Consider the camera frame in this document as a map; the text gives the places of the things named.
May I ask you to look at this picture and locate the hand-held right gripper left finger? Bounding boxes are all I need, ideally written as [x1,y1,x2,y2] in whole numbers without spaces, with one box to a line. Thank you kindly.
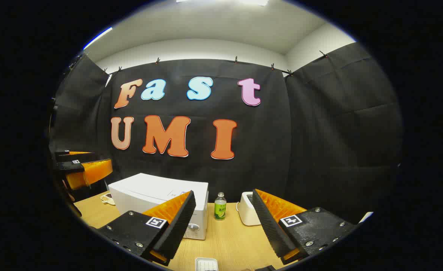
[90,190,197,267]

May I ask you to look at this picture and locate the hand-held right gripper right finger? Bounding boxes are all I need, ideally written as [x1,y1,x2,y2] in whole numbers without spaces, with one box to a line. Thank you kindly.
[252,189,359,265]

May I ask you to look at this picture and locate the white microwave oven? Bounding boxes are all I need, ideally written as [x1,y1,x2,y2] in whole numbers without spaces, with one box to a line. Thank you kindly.
[108,173,209,241]

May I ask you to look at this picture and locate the cream white toaster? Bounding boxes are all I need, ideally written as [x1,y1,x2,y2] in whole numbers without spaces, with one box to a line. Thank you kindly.
[237,191,261,226]

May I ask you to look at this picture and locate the green label drink bottle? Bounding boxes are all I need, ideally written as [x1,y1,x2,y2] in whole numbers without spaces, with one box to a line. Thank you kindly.
[214,192,227,221]

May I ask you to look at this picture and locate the small white slotted device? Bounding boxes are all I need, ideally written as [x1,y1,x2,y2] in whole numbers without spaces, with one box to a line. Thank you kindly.
[195,257,219,271]

